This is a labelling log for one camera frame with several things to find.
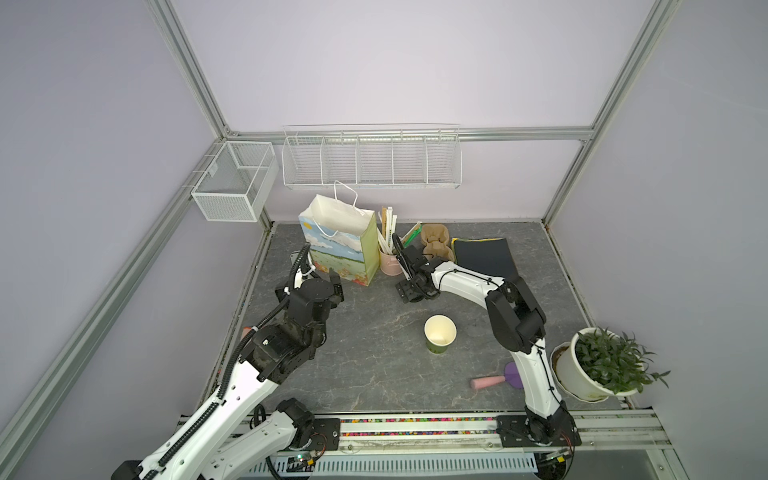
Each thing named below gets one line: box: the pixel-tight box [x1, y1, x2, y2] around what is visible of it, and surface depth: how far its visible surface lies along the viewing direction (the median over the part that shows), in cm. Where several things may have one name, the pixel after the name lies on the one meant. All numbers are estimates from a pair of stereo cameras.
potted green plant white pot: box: [550, 327, 671, 403], surface depth 72 cm
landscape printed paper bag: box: [298, 180, 380, 287], surface depth 93 cm
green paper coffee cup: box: [423, 314, 458, 354], surface depth 84 cm
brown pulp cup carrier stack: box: [421, 223, 455, 262], surface depth 110 cm
